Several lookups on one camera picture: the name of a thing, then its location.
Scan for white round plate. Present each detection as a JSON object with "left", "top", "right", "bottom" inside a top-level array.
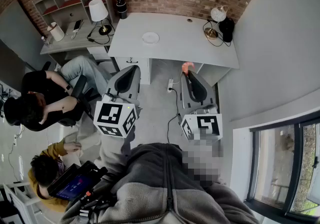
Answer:
[{"left": 141, "top": 31, "right": 160, "bottom": 45}]

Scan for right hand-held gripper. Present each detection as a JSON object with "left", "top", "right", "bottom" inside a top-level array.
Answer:
[{"left": 177, "top": 70, "right": 223, "bottom": 142}]

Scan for person's right forearm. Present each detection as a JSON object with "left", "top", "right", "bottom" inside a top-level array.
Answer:
[{"left": 182, "top": 133, "right": 225, "bottom": 189}]

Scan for black floor cable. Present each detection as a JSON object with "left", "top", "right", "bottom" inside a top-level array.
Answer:
[{"left": 166, "top": 88, "right": 182, "bottom": 144}]

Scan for black lamp cable with adapter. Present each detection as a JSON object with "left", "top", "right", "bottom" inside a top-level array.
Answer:
[{"left": 86, "top": 18, "right": 116, "bottom": 44}]

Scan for black globe lamp cable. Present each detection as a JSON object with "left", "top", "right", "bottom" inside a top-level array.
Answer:
[{"left": 202, "top": 19, "right": 232, "bottom": 47}]

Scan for white shade table lamp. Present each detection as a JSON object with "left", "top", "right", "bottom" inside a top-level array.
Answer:
[{"left": 88, "top": 0, "right": 113, "bottom": 36}]

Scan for white desk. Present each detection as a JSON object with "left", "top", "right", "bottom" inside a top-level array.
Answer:
[{"left": 107, "top": 12, "right": 240, "bottom": 86}]

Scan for black office chair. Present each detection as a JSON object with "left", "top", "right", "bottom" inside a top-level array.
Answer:
[{"left": 4, "top": 61, "right": 96, "bottom": 131}]

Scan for black rounded appliance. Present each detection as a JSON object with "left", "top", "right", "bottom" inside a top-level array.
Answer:
[{"left": 219, "top": 17, "right": 235, "bottom": 43}]

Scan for black monitor with blue screen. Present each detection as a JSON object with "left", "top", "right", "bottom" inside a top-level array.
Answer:
[{"left": 47, "top": 160, "right": 108, "bottom": 203}]

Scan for person's grey fleece jacket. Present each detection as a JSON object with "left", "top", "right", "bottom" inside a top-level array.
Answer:
[{"left": 59, "top": 143, "right": 261, "bottom": 224}]

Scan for small pink object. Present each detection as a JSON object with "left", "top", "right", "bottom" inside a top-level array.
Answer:
[{"left": 181, "top": 61, "right": 195, "bottom": 75}]

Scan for grey wooden desk with shelves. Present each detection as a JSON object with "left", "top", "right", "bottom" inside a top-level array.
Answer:
[{"left": 31, "top": 0, "right": 118, "bottom": 55}]

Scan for brass globe table lamp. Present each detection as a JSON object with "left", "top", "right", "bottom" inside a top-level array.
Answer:
[{"left": 203, "top": 5, "right": 229, "bottom": 40}]

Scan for white metal rack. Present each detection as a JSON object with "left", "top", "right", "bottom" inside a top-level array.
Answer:
[{"left": 0, "top": 182, "right": 42, "bottom": 224}]

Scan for black window frame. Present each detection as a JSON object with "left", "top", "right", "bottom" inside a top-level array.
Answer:
[{"left": 246, "top": 115, "right": 320, "bottom": 221}]

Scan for black cylinder speaker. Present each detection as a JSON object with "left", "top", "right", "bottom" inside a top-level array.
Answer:
[{"left": 115, "top": 0, "right": 129, "bottom": 19}]

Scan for person's left forearm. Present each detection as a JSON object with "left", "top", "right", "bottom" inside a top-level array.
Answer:
[{"left": 99, "top": 128, "right": 133, "bottom": 176}]

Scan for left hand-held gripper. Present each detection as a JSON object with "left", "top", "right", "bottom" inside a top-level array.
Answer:
[{"left": 93, "top": 64, "right": 143, "bottom": 139}]

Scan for white cylinder container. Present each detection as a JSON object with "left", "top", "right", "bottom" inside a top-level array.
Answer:
[{"left": 46, "top": 21, "right": 66, "bottom": 42}]

